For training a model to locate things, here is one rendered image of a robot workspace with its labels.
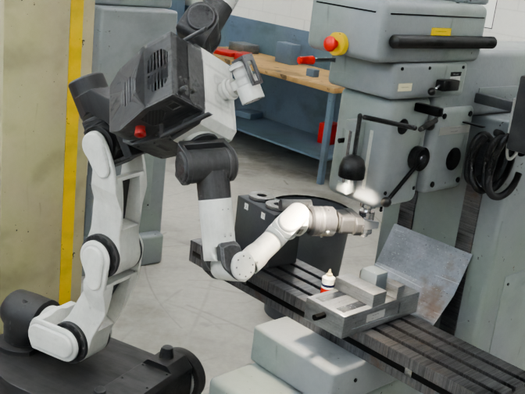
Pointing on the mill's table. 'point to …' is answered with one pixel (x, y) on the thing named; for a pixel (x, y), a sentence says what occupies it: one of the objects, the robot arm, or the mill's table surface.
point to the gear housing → (394, 77)
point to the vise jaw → (360, 289)
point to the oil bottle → (327, 282)
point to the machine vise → (327, 299)
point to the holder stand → (258, 205)
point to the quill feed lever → (419, 155)
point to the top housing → (365, 32)
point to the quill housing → (380, 146)
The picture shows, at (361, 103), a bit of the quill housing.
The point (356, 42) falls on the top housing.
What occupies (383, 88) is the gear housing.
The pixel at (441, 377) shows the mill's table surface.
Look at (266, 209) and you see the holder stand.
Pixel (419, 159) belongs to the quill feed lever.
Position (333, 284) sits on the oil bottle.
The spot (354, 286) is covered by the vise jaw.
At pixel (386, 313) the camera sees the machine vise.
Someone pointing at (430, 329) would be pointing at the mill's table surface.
